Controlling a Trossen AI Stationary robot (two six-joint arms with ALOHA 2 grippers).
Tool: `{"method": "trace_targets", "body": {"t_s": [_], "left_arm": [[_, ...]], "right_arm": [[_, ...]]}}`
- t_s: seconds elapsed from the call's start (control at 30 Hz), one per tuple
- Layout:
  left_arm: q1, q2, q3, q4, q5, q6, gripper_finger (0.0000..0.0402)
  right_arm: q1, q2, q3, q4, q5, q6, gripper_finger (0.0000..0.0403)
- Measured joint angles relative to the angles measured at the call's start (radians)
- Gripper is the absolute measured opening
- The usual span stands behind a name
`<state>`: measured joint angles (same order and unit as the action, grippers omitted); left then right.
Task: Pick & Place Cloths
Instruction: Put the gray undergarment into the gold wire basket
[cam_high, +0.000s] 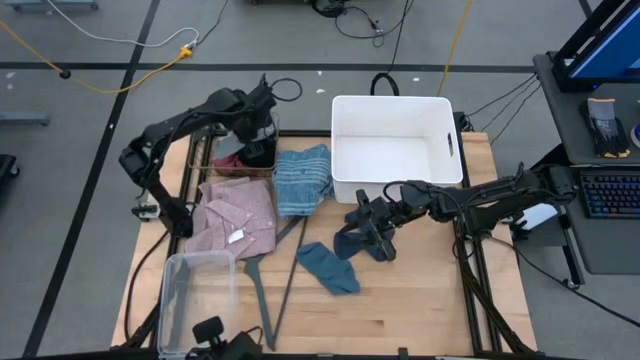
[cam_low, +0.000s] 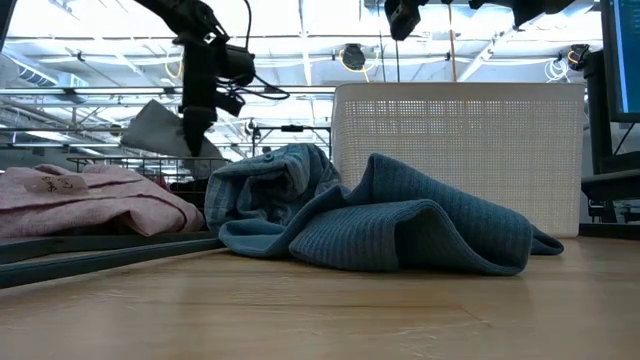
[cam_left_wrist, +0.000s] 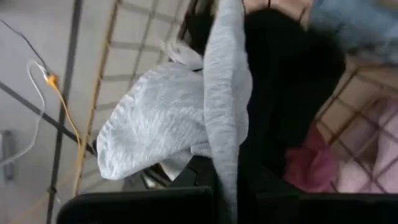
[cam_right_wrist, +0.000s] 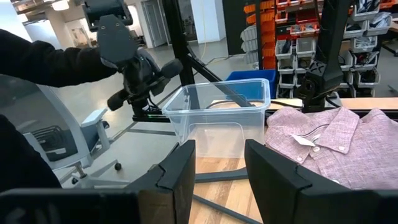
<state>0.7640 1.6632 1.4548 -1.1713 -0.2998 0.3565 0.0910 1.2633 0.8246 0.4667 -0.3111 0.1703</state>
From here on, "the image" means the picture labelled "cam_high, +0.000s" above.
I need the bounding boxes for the black rounded bracket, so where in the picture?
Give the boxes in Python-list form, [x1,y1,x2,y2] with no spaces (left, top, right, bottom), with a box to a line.
[219,329,265,360]

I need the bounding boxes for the white box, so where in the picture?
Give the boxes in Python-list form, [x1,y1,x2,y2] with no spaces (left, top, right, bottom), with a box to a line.
[513,202,560,232]

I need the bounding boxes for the navy blue cloth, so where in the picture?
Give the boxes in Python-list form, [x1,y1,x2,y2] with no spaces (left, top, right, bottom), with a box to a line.
[333,208,397,263]

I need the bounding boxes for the black aluminium table frame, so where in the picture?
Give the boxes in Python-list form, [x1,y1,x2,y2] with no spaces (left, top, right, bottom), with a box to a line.
[119,128,539,359]

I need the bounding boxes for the black cable loop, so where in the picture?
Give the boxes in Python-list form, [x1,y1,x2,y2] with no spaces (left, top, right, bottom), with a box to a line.
[368,72,401,97]

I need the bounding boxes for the light grey cloth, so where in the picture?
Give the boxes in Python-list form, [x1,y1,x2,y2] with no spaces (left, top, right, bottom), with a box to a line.
[214,130,247,161]

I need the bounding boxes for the grey equipment cart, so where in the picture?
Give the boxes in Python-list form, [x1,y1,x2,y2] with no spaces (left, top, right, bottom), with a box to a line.
[532,52,640,276]

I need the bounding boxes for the dark grey clothes hanger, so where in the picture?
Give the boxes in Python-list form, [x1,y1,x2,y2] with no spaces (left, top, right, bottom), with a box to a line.
[243,214,309,353]

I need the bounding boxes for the computer monitor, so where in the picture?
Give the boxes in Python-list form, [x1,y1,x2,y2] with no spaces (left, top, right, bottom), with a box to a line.
[552,0,640,94]

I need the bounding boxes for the yellow extension cable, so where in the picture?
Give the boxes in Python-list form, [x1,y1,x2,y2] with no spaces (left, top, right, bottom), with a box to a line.
[436,0,474,97]
[0,18,195,96]

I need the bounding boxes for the wire mesh basket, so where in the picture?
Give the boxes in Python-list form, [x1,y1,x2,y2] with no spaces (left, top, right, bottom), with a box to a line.
[187,112,281,180]

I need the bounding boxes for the pink shirt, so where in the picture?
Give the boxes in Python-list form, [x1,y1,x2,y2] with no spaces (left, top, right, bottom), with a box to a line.
[183,177,279,261]

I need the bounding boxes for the black keyboard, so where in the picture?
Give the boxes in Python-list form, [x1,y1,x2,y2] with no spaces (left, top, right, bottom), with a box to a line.
[578,168,640,220]

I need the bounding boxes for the white perforated basket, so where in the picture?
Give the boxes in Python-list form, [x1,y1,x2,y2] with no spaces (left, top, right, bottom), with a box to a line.
[329,94,465,205]

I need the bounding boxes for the blue striped shirt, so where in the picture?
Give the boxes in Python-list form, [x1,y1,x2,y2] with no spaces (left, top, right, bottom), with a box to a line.
[272,143,336,220]

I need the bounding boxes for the maroon cloth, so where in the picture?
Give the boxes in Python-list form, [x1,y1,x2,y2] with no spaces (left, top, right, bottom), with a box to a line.
[212,152,251,177]

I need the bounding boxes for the grey black work gloves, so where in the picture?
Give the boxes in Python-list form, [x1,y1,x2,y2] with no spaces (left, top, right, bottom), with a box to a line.
[579,97,631,159]

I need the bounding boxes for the black rounded knob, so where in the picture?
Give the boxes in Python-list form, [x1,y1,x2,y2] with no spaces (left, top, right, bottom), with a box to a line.
[191,314,227,351]

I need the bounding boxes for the black floor cable bundle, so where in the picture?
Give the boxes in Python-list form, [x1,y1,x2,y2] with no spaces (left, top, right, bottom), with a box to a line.
[309,0,416,50]

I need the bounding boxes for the clear plastic bin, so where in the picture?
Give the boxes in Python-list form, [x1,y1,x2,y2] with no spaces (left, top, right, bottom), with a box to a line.
[156,248,239,359]

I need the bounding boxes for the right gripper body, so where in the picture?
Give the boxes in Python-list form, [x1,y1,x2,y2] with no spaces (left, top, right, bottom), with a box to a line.
[369,192,419,234]

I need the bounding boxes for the teal blue cloth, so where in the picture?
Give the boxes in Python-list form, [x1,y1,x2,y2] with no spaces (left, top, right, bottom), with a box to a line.
[295,241,362,297]

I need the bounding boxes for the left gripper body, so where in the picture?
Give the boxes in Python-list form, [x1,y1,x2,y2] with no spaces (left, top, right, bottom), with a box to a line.
[237,107,279,157]

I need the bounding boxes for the white floor cable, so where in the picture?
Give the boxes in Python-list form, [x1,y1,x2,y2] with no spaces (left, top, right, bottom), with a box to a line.
[46,0,201,50]

